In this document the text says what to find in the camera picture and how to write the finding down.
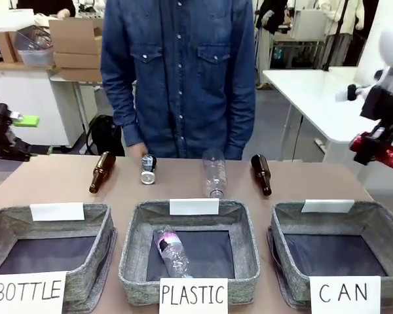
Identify grey fabric basket can sign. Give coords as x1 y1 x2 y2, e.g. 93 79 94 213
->
266 200 393 314

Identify white paper sign CAN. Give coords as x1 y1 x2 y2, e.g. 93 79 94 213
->
308 275 382 314

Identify black backpack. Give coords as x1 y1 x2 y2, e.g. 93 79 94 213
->
84 114 126 157

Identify person in black jacket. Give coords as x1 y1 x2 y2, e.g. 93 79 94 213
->
257 0 294 90

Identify grey fabric basket bottle sign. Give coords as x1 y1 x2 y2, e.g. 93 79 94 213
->
0 202 119 314

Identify person's right forearm denim sleeve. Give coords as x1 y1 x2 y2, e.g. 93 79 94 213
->
104 85 144 148

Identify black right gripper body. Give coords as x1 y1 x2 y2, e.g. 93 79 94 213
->
360 84 393 126

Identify clear plastic bin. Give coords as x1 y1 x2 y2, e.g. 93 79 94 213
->
14 27 56 67

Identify silver and black can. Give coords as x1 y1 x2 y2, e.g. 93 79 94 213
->
140 153 159 185

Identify grey fabric basket plastic sign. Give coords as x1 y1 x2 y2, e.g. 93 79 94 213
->
118 198 261 307

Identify white foam box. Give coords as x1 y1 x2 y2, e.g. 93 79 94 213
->
0 7 36 33

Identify plastic bottle with pink label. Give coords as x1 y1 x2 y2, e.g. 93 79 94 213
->
153 225 192 279

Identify white metal box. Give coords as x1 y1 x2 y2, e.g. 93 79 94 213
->
292 9 328 43

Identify white paper sign BOTTLE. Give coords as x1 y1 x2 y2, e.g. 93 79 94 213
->
0 270 68 314

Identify clear empty plastic bottle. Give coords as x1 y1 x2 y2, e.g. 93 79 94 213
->
202 147 230 200

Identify person in denim shirt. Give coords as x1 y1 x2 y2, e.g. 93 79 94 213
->
100 0 257 161

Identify white table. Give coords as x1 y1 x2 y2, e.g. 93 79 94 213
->
261 66 393 162

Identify person's right hand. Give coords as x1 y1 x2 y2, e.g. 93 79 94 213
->
128 143 149 159

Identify blank white card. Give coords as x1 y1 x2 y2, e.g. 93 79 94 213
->
29 202 86 222
169 198 220 216
301 199 356 214

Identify white paper sign PLASTIC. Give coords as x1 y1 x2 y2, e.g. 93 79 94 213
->
159 277 229 314

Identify brown glass bottle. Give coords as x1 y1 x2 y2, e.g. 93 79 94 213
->
250 154 273 198
88 151 117 195

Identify person in black clothes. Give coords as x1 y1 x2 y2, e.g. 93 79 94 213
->
15 0 77 20

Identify black stand pole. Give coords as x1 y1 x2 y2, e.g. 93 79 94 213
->
321 0 352 71

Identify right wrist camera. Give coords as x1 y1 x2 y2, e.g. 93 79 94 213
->
335 83 367 101

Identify flat cardboard box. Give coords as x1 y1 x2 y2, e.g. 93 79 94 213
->
53 51 103 70

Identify person's left forearm denim sleeve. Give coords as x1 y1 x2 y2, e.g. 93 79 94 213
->
227 86 257 161

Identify small cardboard box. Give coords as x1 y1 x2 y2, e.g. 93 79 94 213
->
0 30 24 64

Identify large cardboard box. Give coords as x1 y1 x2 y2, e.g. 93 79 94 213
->
48 17 105 56

